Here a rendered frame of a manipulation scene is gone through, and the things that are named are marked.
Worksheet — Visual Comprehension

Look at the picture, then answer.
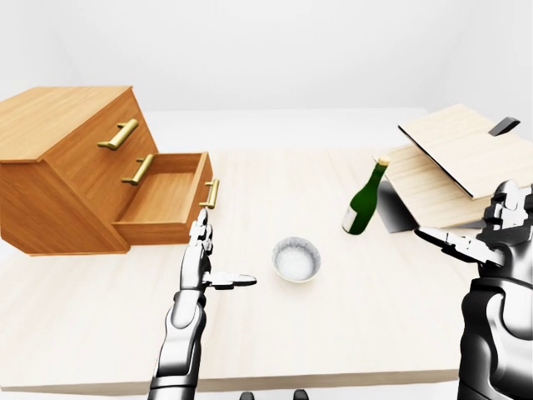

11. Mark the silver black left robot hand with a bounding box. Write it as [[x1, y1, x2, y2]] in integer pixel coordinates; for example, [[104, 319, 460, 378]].
[[177, 207, 258, 295]]

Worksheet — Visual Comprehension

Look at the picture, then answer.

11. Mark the wooden drawer with mid-length handle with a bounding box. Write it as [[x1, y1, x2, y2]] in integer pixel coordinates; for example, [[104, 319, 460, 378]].
[[77, 151, 162, 223]]

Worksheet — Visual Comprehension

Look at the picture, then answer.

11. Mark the open wooden drawer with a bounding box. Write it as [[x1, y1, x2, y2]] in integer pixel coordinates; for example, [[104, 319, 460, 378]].
[[112, 152, 215, 247]]

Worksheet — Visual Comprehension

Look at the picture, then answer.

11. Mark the wooden cabinet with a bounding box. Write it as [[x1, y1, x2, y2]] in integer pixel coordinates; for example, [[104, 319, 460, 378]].
[[0, 86, 162, 257]]

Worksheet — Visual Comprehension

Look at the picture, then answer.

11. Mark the green glass bottle with cork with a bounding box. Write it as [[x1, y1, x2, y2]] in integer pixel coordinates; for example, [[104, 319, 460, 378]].
[[341, 155, 392, 237]]

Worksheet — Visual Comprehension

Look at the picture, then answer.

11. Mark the pale wooden box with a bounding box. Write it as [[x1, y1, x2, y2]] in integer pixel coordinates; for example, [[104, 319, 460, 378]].
[[381, 143, 503, 235]]

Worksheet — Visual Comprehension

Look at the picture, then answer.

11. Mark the pale wooden box lid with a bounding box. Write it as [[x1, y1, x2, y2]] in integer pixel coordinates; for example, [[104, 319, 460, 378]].
[[397, 103, 533, 203]]

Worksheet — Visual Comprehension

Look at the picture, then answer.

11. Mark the white speckled bowl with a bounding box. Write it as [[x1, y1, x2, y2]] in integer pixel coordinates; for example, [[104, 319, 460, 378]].
[[271, 236, 323, 286]]

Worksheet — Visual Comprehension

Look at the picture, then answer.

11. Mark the wooden drawer with long handle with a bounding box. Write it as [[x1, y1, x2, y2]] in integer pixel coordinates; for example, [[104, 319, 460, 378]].
[[42, 92, 160, 196]]

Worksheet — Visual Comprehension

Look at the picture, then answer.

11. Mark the mid-length brass handle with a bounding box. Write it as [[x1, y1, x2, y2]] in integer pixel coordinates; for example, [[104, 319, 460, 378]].
[[121, 153, 155, 185]]

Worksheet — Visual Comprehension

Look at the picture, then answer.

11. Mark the short brass handle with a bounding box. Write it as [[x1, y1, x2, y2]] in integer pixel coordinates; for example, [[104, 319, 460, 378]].
[[198, 178, 221, 210]]

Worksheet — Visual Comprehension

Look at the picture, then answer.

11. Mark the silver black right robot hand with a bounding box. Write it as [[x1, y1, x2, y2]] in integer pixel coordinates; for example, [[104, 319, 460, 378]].
[[413, 179, 533, 285]]

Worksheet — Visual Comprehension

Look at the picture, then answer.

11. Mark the long brass handle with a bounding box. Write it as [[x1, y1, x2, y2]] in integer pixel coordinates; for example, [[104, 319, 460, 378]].
[[97, 118, 140, 150]]

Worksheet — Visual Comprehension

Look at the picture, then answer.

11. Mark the black lid handle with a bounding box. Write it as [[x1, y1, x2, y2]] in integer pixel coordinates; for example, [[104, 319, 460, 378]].
[[488, 117, 521, 138]]

